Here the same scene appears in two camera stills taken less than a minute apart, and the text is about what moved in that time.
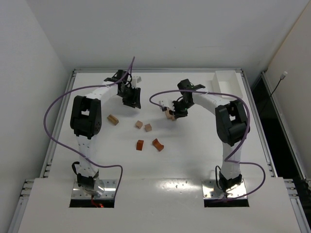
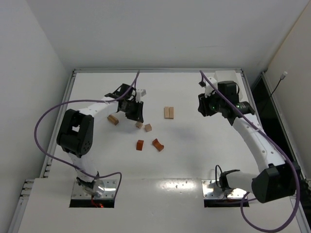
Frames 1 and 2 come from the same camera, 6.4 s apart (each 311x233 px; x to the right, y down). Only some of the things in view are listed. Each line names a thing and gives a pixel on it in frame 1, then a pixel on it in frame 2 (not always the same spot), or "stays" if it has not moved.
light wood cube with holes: [139, 124] stays
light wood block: [148, 127] stays
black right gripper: [179, 113] to [202, 107]
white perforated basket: [228, 82] stays
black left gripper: [132, 97] to [134, 110]
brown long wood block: [112, 119] stays
